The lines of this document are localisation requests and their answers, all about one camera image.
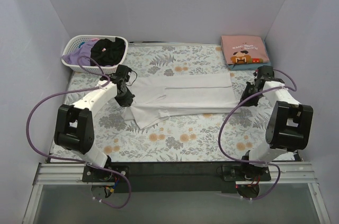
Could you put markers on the white t shirt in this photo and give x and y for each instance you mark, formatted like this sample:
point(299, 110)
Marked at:
point(159, 97)

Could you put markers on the aluminium frame rail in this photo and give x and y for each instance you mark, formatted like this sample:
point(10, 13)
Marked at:
point(71, 174)

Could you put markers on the folded pink t shirt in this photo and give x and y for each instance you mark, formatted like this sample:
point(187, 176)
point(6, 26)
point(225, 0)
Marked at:
point(243, 49)

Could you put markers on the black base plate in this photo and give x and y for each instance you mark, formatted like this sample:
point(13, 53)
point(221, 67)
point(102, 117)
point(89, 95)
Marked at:
point(176, 176)

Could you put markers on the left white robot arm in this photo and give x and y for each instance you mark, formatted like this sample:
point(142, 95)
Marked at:
point(74, 126)

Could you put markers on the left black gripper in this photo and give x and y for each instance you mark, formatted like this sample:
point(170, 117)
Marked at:
point(126, 97)

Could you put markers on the white plastic laundry basket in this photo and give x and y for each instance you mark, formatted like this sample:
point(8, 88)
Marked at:
point(94, 67)

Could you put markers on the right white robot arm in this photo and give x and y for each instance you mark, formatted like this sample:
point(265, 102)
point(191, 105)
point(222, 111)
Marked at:
point(289, 126)

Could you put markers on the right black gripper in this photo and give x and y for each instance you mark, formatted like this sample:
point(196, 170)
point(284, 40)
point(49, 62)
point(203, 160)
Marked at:
point(249, 96)

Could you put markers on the purple garment in basket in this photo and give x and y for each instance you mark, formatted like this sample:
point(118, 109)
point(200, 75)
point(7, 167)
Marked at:
point(81, 54)

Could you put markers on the black garment in basket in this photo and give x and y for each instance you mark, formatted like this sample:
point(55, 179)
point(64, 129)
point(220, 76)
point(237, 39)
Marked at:
point(108, 53)

